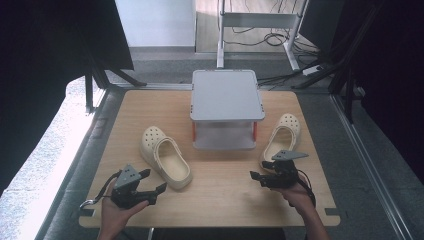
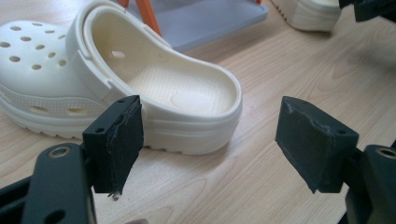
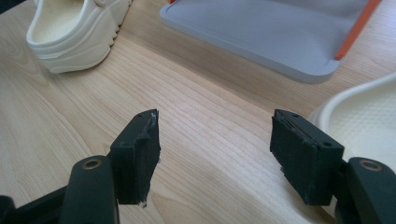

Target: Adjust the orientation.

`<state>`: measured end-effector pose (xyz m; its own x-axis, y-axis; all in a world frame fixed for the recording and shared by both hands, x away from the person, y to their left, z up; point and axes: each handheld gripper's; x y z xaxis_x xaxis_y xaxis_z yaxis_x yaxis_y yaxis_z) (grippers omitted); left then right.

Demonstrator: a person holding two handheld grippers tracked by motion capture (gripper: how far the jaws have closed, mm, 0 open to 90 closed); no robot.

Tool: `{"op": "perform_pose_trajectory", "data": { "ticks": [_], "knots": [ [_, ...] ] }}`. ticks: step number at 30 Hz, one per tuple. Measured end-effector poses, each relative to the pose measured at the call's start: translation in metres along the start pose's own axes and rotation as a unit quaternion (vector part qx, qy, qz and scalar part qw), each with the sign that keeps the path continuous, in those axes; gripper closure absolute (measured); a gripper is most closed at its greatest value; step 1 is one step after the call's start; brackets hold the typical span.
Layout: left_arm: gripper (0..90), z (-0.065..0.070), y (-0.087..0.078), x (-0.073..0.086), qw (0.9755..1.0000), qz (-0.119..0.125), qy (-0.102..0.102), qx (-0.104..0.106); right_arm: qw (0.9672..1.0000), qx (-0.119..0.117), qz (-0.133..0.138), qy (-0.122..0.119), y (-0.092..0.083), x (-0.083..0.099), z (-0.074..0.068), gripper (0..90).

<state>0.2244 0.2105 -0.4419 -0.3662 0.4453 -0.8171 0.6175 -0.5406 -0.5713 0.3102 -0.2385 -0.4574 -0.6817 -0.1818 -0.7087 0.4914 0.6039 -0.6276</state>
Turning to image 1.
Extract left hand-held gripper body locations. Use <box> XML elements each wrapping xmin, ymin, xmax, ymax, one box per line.
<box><xmin>110</xmin><ymin>164</ymin><xmax>158</xmax><ymax>210</ymax></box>

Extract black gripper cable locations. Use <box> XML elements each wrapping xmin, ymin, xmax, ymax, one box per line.
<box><xmin>295</xmin><ymin>169</ymin><xmax>317</xmax><ymax>208</ymax></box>

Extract black floor cables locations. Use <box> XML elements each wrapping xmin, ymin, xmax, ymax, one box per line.
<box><xmin>222</xmin><ymin>0</ymin><xmax>323</xmax><ymax>88</ymax></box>

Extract person's left hand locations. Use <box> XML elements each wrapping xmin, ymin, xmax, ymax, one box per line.
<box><xmin>99</xmin><ymin>182</ymin><xmax>150</xmax><ymax>238</ymax></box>

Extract black cable with carabiner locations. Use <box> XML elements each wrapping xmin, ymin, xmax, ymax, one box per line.
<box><xmin>79</xmin><ymin>170</ymin><xmax>123</xmax><ymax>211</ymax></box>

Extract black stand legs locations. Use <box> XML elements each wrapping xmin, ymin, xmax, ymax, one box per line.
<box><xmin>79</xmin><ymin>33</ymin><xmax>148</xmax><ymax>114</ymax></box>
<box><xmin>292</xmin><ymin>0</ymin><xmax>384</xmax><ymax>124</ymax></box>

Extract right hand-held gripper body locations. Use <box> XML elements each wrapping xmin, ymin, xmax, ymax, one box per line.
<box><xmin>261</xmin><ymin>149</ymin><xmax>309</xmax><ymax>190</ymax></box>

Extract person's right hand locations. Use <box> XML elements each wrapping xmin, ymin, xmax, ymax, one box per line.
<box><xmin>271</xmin><ymin>184</ymin><xmax>316</xmax><ymax>218</ymax></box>

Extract cream perforated clog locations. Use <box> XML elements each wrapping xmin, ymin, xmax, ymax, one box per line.
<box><xmin>139</xmin><ymin>125</ymin><xmax>194</xmax><ymax>191</ymax></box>
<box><xmin>259</xmin><ymin>113</ymin><xmax>302</xmax><ymax>173</ymax></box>

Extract white metal stand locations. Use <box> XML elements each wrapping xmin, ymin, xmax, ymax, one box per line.
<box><xmin>216</xmin><ymin>0</ymin><xmax>309</xmax><ymax>72</ymax></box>

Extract white power strip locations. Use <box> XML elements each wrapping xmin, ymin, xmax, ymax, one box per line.
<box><xmin>301</xmin><ymin>64</ymin><xmax>323</xmax><ymax>77</ymax></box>

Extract grey two-tier shoe rack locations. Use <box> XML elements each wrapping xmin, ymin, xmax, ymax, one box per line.
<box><xmin>189</xmin><ymin>69</ymin><xmax>266</xmax><ymax>151</ymax></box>

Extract metal floor rail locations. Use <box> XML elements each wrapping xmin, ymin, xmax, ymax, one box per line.
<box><xmin>329</xmin><ymin>94</ymin><xmax>416</xmax><ymax>240</ymax></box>

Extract black curtain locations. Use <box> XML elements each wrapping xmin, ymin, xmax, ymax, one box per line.
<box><xmin>299</xmin><ymin>0</ymin><xmax>424</xmax><ymax>185</ymax></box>
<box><xmin>0</xmin><ymin>0</ymin><xmax>135</xmax><ymax>198</ymax></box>

